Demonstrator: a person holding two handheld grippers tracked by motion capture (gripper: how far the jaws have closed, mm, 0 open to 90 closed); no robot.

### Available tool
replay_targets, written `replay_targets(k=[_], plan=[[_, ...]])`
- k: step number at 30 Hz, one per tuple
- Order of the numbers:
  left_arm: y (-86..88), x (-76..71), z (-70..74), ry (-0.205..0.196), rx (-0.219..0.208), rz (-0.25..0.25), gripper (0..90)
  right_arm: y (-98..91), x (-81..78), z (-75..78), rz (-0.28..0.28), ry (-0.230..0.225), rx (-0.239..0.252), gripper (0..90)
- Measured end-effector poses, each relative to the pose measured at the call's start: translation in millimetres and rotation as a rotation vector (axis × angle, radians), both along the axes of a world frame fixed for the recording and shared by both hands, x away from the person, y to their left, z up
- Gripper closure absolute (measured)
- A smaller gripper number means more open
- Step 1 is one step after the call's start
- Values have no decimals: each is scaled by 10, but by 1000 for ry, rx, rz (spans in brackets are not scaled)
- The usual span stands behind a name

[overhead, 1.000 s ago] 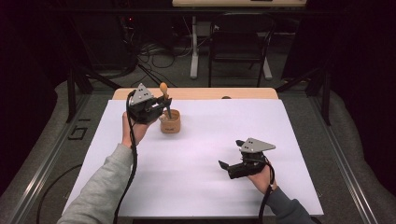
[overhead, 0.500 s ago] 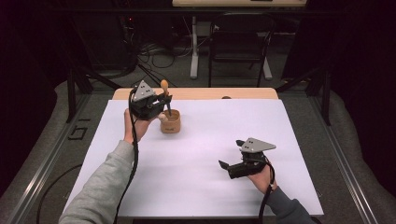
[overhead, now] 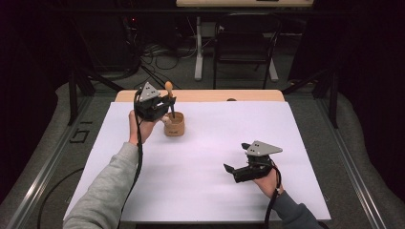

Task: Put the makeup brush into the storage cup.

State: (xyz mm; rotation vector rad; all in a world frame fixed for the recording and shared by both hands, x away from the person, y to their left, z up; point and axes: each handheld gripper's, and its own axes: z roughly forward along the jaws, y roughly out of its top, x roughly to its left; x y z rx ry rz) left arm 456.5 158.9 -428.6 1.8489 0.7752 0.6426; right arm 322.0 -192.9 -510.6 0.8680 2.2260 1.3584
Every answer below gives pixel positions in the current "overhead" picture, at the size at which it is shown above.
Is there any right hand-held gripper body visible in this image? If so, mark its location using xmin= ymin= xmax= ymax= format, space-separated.
xmin=232 ymin=139 xmax=284 ymax=184

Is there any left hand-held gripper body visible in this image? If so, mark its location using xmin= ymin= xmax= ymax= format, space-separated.
xmin=134 ymin=81 xmax=170 ymax=122

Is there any makeup brush with black handle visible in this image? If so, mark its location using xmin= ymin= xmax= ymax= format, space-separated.
xmin=163 ymin=80 xmax=177 ymax=119

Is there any round wooden brush holder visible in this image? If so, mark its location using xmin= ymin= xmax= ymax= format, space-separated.
xmin=160 ymin=111 xmax=186 ymax=137

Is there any person's left hand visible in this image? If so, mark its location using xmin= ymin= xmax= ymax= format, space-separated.
xmin=128 ymin=110 xmax=160 ymax=146

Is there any person's right hand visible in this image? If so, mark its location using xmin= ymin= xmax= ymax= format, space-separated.
xmin=253 ymin=165 xmax=285 ymax=199

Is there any light wooden table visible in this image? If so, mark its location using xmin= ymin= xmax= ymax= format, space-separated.
xmin=114 ymin=89 xmax=286 ymax=103

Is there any white table mat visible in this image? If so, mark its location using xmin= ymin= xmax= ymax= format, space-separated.
xmin=62 ymin=101 xmax=332 ymax=223

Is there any white-legged desk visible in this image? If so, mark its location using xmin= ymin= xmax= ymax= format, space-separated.
xmin=175 ymin=0 xmax=315 ymax=82

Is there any black metal stand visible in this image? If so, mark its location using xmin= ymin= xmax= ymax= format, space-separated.
xmin=281 ymin=68 xmax=339 ymax=130
xmin=67 ymin=68 xmax=126 ymax=127

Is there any black metal chair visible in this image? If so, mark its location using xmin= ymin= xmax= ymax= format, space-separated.
xmin=212 ymin=12 xmax=283 ymax=91

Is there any tangle of floor cables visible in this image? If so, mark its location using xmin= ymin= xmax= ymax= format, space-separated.
xmin=133 ymin=40 xmax=199 ymax=91

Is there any left hand-held gripper black cable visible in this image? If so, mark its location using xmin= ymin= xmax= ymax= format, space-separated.
xmin=117 ymin=90 xmax=145 ymax=229

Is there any hand-held gripper black cable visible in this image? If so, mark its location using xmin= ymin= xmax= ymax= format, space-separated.
xmin=262 ymin=163 xmax=284 ymax=229
xmin=117 ymin=90 xmax=145 ymax=229

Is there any right hand-held gripper black cable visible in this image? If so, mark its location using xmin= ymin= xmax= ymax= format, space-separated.
xmin=262 ymin=163 xmax=284 ymax=229

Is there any aluminium floor rail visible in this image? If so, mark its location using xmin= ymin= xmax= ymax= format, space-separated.
xmin=6 ymin=94 xmax=94 ymax=229
xmin=314 ymin=94 xmax=388 ymax=229

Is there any black cable on floor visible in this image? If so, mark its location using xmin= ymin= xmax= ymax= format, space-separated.
xmin=36 ymin=167 xmax=86 ymax=229

